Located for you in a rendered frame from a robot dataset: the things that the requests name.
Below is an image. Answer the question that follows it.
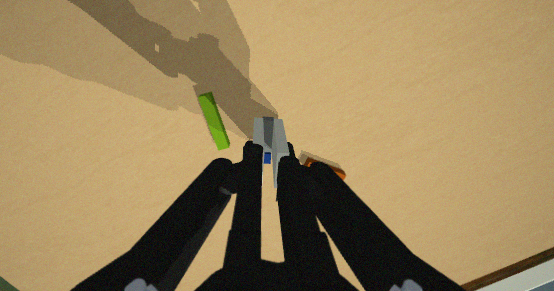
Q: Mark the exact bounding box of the lime green rod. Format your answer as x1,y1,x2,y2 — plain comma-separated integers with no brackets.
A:
198,92,230,151

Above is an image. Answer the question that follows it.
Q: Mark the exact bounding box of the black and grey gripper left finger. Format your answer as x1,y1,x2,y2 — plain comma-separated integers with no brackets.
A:
70,117,265,291

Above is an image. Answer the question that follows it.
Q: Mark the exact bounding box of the dark grey rectangular bar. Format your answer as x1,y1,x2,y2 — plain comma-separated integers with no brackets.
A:
263,117,274,152

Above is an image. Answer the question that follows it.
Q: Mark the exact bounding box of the small blue cube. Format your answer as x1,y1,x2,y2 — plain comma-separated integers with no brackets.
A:
264,152,271,164

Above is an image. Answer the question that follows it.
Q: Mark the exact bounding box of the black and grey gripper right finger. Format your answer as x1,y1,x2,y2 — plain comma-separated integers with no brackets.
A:
272,119,466,291

